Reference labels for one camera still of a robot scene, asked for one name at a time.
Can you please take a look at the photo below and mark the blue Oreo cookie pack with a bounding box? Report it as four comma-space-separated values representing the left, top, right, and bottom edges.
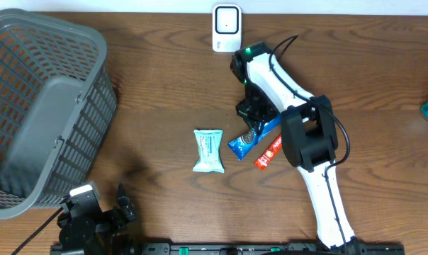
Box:
227, 115, 281, 161

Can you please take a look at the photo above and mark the red Nescafe stick sachet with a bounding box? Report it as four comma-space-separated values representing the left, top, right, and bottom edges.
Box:
254, 135, 282, 170

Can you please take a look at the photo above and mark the mint green wipes pack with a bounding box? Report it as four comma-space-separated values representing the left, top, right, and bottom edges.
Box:
193, 130, 225, 173

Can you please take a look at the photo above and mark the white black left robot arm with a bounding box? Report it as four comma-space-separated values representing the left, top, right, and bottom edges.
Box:
51, 181, 142, 255

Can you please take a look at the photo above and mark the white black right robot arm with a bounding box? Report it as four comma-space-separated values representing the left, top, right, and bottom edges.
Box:
230, 42, 355, 252

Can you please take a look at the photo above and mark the grey plastic mesh basket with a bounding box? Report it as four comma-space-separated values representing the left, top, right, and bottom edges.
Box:
0, 9, 117, 220

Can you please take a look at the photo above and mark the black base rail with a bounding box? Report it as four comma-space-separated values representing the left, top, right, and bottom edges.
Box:
50, 241, 406, 255

